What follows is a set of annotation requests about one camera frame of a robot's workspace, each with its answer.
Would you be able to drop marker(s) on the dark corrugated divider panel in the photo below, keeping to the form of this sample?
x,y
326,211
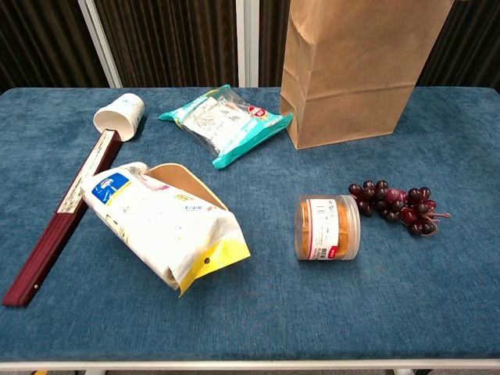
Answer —
x,y
172,39
468,47
273,39
39,39

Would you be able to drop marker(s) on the white yellow paper sack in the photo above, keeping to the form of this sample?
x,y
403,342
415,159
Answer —
x,y
164,226

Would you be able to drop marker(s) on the white table frame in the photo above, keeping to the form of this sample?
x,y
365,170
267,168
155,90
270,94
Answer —
x,y
250,365

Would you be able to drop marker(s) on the teal clear snack packet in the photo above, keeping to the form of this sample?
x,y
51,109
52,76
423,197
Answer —
x,y
226,125

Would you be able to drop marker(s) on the blue table cloth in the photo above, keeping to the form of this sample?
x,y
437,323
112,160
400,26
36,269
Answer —
x,y
273,312

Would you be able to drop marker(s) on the brown paper bag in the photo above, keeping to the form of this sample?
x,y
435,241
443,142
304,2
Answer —
x,y
351,78

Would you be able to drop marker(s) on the tan oval wooden box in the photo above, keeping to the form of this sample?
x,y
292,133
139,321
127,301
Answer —
x,y
176,176

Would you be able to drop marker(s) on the white paper cup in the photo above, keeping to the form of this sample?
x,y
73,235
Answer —
x,y
117,117

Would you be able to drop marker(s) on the purple plastic grape bunch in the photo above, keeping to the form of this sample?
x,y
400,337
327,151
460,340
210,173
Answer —
x,y
394,203

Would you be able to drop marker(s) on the dark red folding fan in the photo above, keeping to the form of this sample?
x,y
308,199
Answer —
x,y
39,265

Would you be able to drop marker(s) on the white divider frame post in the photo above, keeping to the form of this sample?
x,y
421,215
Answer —
x,y
101,47
247,43

